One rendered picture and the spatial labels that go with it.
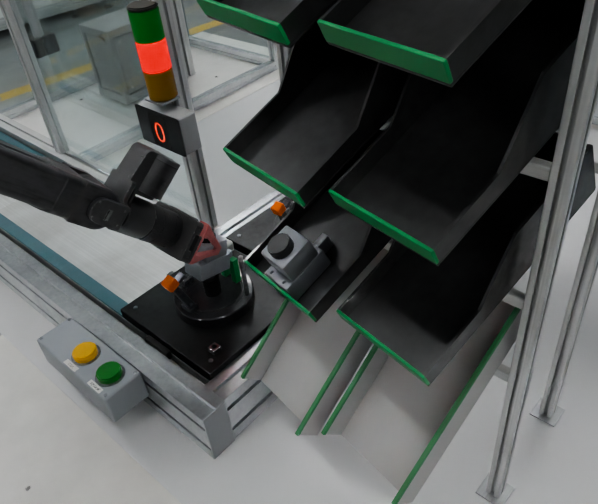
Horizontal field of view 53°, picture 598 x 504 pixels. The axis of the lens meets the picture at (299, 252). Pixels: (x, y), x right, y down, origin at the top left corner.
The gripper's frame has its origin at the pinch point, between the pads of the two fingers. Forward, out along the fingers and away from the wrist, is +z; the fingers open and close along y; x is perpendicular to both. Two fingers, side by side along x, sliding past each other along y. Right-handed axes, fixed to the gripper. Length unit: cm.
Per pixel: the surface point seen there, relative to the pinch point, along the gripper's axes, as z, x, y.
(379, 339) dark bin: -12.8, -1.2, -40.7
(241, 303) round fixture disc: 7.1, 6.7, -6.3
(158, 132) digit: -3.1, -13.7, 19.3
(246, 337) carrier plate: 6.1, 10.8, -11.0
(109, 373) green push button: -6.8, 24.5, 0.6
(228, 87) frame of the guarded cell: 66, -43, 82
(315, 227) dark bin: -10.2, -9.6, -25.0
